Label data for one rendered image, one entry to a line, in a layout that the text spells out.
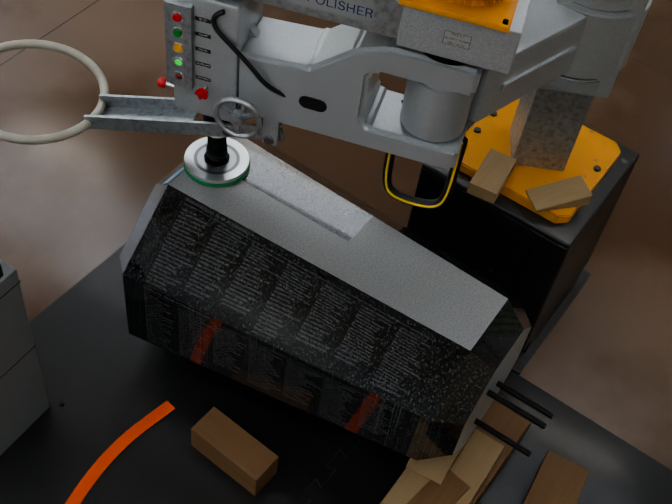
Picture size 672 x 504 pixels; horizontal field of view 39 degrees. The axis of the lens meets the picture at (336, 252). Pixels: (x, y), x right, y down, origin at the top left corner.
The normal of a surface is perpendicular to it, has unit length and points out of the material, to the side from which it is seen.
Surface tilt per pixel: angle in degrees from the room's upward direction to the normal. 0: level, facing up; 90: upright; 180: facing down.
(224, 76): 90
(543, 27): 0
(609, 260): 0
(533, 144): 90
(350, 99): 90
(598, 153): 0
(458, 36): 90
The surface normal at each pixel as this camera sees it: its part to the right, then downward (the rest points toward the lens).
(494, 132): 0.11, -0.64
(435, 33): -0.29, 0.71
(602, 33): 0.02, 0.76
